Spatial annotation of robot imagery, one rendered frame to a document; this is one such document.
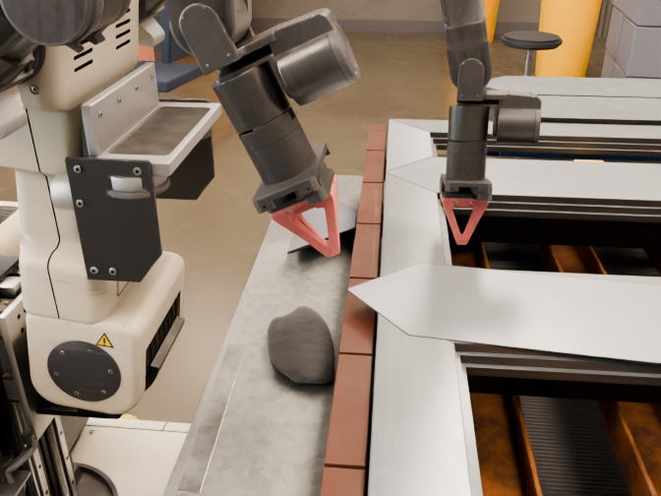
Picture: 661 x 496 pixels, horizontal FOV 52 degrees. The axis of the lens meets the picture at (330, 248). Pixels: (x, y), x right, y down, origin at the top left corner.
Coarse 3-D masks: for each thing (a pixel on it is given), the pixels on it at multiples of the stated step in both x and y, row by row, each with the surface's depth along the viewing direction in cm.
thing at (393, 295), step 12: (420, 264) 96; (384, 276) 93; (396, 276) 93; (408, 276) 93; (372, 288) 90; (384, 288) 90; (396, 288) 90; (408, 288) 90; (372, 300) 87; (384, 300) 87; (396, 300) 87; (408, 300) 87; (384, 312) 85; (396, 312) 85; (408, 312) 85; (396, 324) 83; (408, 324) 82
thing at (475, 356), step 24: (432, 144) 145; (504, 144) 147; (528, 144) 147; (552, 144) 146; (576, 144) 146; (600, 144) 145; (624, 144) 145; (648, 144) 145; (504, 216) 118; (528, 216) 118; (552, 216) 117; (576, 216) 117; (600, 216) 116; (624, 216) 116; (648, 216) 116; (456, 360) 78; (480, 360) 79; (504, 360) 79; (528, 360) 79; (552, 360) 78; (576, 360) 78; (600, 360) 78; (624, 360) 78; (648, 384) 78; (480, 480) 64
